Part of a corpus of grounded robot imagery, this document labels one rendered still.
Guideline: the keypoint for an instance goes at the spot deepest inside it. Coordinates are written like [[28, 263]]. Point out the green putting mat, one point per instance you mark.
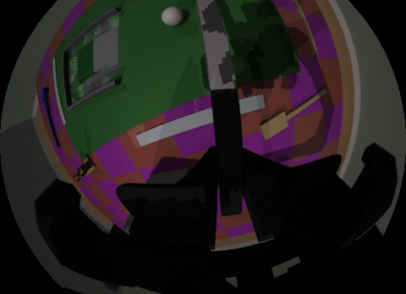
[[162, 67]]

